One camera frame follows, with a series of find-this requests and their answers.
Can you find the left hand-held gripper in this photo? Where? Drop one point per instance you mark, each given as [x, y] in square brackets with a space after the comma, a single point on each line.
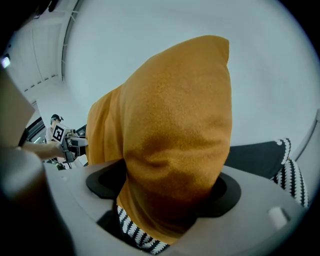
[60, 133]

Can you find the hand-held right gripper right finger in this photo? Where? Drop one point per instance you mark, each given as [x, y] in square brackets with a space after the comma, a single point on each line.
[250, 220]

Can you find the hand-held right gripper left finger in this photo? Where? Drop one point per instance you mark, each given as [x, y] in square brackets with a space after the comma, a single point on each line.
[82, 200]

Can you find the orange pillow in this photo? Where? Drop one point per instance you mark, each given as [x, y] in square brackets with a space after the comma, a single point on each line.
[170, 125]

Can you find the person's left forearm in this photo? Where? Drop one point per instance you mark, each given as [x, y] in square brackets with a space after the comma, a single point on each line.
[42, 150]

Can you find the black white striped blanket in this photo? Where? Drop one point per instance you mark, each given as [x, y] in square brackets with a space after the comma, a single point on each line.
[292, 175]

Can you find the ceiling lamp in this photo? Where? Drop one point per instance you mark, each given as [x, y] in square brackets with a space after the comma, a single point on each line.
[5, 62]

